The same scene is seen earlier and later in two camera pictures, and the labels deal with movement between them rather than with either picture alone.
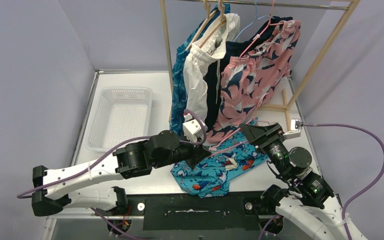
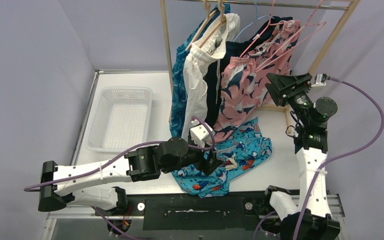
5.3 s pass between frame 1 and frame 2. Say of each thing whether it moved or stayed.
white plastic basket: stayed
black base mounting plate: stayed
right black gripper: moved
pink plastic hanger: moved
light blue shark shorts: stayed
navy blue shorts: stayed
